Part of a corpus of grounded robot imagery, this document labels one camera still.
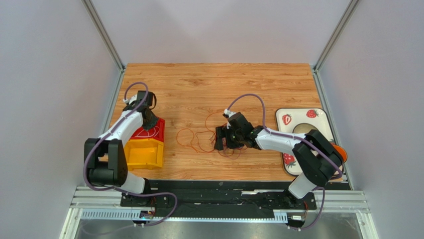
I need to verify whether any beige ceramic bowl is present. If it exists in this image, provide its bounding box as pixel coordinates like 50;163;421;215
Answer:
293;123;318;134

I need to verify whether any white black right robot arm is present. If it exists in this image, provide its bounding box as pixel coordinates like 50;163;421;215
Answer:
214;110;347;199

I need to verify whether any white cable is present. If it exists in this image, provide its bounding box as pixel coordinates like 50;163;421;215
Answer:
134;125;161;140

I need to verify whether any yellow plastic bin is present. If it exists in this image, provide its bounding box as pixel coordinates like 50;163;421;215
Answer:
124;138;164;171

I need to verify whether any red plastic bin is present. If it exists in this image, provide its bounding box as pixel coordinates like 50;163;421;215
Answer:
130;118;165;142

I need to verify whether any red cable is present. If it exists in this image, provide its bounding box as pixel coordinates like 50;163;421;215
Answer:
216;130;249;160

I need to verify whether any purple left arm hose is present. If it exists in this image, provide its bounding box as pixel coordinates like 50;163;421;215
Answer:
82;82;178;230

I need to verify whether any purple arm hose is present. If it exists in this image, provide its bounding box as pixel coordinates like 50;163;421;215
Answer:
225;93;343;231
82;82;178;230

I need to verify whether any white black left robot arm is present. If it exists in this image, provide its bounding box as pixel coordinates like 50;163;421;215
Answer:
83;91;159;195

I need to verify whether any strawberry pattern tray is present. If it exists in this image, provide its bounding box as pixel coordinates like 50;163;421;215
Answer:
275;108;335;176

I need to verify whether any orange round object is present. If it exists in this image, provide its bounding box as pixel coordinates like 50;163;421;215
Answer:
333;144;348;163

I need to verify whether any purple right arm hose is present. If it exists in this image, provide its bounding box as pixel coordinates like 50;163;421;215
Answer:
225;93;343;231

